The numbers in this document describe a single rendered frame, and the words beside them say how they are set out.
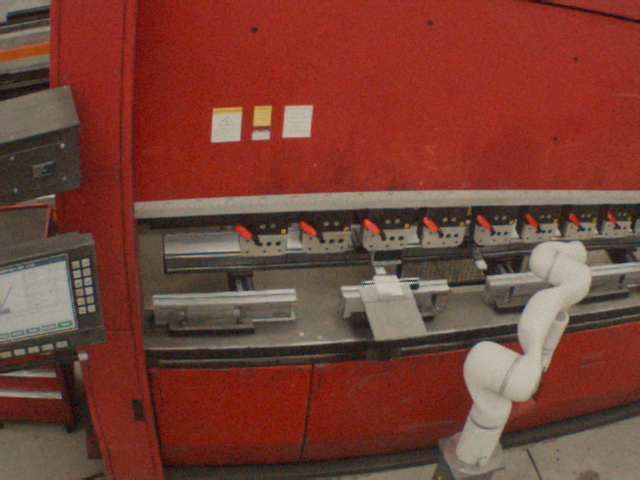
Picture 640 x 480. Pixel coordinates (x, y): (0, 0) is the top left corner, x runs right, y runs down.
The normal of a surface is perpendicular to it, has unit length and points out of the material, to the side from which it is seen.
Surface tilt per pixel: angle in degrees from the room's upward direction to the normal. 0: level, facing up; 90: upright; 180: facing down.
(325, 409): 90
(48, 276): 90
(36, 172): 90
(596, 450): 0
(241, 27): 90
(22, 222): 0
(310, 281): 0
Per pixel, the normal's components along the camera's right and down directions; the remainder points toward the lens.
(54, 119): 0.09, -0.80
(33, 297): 0.42, 0.57
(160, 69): 0.18, 0.60
